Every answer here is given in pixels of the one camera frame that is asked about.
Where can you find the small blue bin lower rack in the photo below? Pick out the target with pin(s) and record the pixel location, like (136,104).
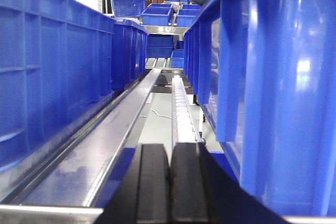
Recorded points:
(177,59)

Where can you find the blue bin rack middle-left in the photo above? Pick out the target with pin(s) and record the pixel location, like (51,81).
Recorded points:
(157,15)

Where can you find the steel divider rail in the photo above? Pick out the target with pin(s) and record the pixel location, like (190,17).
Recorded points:
(73,173)

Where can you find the dark blue bin lower rack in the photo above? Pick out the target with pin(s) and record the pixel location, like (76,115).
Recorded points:
(159,46)

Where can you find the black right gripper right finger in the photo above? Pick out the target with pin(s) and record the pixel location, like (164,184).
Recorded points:
(202,192)

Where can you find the tilted blue bin on rack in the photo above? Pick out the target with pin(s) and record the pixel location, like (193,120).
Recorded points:
(128,8)

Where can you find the white roller track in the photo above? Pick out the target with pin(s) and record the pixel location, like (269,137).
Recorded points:
(185,128)

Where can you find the large blue bin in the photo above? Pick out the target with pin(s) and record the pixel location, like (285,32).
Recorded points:
(55,65)
(264,74)

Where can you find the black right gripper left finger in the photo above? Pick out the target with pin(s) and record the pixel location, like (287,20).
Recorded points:
(143,195)

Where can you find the blue bin rack middle-right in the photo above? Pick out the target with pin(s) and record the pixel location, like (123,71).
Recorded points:
(186,14)

